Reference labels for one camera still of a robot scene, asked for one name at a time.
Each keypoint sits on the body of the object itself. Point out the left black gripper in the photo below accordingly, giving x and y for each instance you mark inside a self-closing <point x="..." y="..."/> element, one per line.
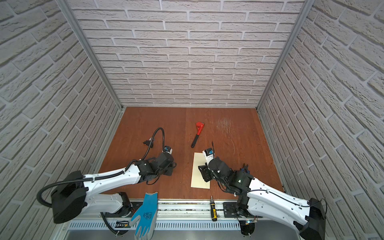
<point x="173" y="166"/>

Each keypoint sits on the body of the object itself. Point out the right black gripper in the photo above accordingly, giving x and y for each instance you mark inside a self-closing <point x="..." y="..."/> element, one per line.
<point x="205" y="172"/>

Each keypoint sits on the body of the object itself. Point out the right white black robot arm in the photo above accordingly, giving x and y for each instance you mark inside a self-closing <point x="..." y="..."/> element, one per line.
<point x="257" y="199"/>

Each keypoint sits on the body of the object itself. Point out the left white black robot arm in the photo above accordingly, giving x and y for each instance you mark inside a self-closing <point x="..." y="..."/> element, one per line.
<point x="80" y="194"/>

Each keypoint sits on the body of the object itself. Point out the small black clear plug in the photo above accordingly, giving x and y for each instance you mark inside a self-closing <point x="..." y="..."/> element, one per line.
<point x="149" y="143"/>

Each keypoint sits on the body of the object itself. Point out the black yellow screwdriver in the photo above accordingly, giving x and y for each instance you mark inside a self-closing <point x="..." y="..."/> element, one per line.
<point x="213" y="211"/>

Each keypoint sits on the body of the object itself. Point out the red black pipe wrench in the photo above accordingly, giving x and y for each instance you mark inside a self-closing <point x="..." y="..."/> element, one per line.
<point x="199" y="126"/>

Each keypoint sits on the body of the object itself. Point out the blue grey work glove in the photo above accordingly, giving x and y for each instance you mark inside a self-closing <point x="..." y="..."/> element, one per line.
<point x="145" y="217"/>

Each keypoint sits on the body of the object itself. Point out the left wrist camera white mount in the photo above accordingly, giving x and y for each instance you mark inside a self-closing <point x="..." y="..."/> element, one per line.
<point x="167" y="149"/>

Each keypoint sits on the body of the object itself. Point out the blue handled pliers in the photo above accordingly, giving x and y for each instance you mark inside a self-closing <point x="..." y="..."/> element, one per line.
<point x="245" y="169"/>

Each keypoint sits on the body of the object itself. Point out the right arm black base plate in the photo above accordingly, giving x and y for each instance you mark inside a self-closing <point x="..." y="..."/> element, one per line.
<point x="231" y="211"/>

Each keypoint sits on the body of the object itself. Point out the aluminium front rail frame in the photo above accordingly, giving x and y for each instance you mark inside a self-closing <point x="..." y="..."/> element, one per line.
<point x="183" y="215"/>

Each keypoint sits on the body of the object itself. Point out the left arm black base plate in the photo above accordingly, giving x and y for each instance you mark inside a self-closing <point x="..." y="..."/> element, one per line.
<point x="125" y="212"/>

